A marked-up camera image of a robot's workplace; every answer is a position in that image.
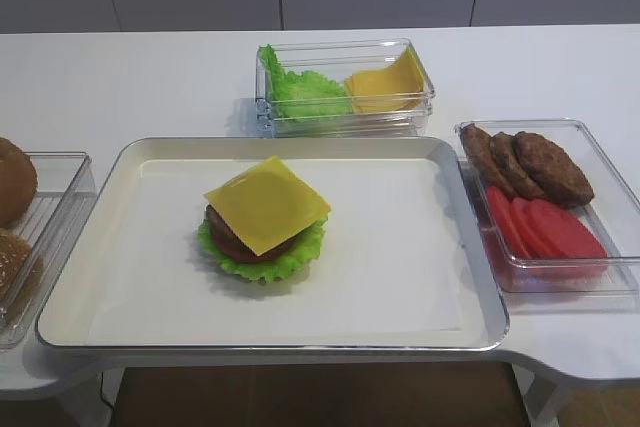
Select yellow cheese slice on burger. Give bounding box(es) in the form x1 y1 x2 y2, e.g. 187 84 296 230
204 156 331 255

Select green lettuce leaf on burger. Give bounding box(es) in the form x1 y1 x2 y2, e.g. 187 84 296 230
196 216 328 283

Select green lettuce leaves in container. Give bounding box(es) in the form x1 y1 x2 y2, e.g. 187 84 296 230
258 44 351 119

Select clear lettuce cheese container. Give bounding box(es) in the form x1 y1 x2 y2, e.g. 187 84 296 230
255 39 435 138

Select yellow cheese slices stack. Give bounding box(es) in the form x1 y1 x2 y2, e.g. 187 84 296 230
344 46 427 114

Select white paper liner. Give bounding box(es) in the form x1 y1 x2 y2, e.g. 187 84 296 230
88 159 465 346

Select brown burger patty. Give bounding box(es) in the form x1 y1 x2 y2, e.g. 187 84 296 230
205 205 246 249

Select white metal-rimmed tray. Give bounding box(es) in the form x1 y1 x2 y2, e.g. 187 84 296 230
36 137 509 352

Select left brown patty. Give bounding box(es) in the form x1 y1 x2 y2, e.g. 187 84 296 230
460 123 517 200

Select middle brown patty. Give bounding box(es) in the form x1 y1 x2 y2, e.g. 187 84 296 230
490 132 547 200

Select left red tomato slice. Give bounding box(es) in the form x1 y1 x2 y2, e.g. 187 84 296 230
486 186 532 259

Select middle red tomato slice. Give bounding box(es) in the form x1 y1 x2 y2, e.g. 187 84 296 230
510 197 555 258

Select right brown patty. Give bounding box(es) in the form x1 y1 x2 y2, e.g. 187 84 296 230
513 131 595 208

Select clear patty tomato container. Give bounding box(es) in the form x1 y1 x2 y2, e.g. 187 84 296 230
455 119 639 296

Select clear plastic bun container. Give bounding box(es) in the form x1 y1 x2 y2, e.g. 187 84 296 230
1 152 97 351

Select right red tomato slice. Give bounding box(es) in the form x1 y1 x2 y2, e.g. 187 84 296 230
525 199 607 258

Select plain bottom bun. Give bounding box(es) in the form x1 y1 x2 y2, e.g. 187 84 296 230
0 137 38 228

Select white table leg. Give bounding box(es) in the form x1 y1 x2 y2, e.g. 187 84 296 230
511 365 575 427

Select sesame top bun in container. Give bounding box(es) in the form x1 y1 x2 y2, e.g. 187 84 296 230
1 228 43 324

